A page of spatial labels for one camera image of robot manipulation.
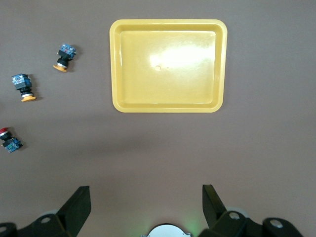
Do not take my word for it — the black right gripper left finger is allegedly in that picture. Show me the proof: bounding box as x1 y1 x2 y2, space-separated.
0 185 92 237

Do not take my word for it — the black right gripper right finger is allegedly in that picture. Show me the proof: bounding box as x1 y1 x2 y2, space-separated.
197 184 303 237

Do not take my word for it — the yellow mushroom push button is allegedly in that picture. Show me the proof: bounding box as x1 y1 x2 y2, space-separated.
52 43 77 74
11 73 37 103

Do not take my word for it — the brown table mat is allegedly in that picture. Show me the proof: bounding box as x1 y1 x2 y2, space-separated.
0 0 316 237

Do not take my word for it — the red mushroom push button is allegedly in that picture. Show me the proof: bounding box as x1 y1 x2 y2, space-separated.
0 127 24 154

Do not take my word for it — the yellow plastic tray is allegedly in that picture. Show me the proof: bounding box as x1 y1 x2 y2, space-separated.
109 19 228 114

